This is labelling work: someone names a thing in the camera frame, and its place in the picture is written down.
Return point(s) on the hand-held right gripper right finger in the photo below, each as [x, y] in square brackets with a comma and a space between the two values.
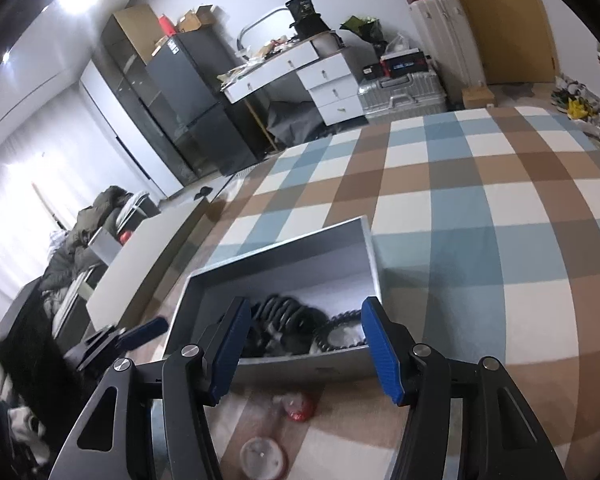
[382, 355]

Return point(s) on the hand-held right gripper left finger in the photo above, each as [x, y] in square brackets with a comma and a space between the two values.
[232, 350]

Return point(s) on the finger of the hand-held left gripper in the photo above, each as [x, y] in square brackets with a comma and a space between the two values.
[145, 330]

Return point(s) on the black hair claw clip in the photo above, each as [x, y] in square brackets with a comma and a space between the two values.
[280, 310]

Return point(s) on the grey storage box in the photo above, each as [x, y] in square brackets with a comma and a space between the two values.
[305, 270]

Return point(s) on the white low table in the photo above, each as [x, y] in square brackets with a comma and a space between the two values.
[135, 255]

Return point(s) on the red and clear hair accessory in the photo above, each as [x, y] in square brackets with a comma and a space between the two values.
[298, 406]

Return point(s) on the pile of dark jackets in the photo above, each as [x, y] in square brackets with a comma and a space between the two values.
[75, 255]

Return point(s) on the pink-rimmed round badge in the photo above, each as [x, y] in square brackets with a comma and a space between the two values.
[262, 457]

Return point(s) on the dark glass-door cabinet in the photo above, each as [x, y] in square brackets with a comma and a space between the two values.
[130, 95]

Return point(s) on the dark grey cloth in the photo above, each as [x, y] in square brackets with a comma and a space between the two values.
[292, 120]

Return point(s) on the grey refrigerator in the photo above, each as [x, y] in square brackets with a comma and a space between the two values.
[190, 95]

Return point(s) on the silver suitcase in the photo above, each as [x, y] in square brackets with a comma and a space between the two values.
[405, 92]

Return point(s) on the small cardboard box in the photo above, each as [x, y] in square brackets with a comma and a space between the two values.
[477, 97]

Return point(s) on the white desk with drawers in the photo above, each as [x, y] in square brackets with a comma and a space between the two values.
[325, 85]

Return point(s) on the small black box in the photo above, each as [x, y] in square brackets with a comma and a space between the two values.
[371, 72]

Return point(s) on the black box blue label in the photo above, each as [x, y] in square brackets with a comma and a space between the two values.
[404, 64]

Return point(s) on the desk clutter pile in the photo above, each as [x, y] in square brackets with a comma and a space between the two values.
[260, 57]

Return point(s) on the large cardboard box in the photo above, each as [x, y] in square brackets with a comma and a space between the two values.
[135, 32]

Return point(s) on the red container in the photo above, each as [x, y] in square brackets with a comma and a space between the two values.
[166, 25]

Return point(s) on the white plastic bag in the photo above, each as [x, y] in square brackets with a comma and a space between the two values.
[397, 45]

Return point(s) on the open cardboard box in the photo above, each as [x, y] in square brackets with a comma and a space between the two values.
[197, 17]

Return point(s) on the pile of shoes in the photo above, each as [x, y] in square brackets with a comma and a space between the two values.
[577, 100]

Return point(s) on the white suitcase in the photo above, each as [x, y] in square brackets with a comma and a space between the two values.
[445, 40]

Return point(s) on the green leafy bundle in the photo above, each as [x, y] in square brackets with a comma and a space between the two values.
[362, 27]

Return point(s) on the black bag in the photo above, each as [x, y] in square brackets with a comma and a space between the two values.
[305, 12]

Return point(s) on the wooden door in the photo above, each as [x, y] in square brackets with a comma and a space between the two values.
[505, 25]

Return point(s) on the metal arch frame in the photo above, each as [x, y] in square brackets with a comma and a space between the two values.
[252, 27]

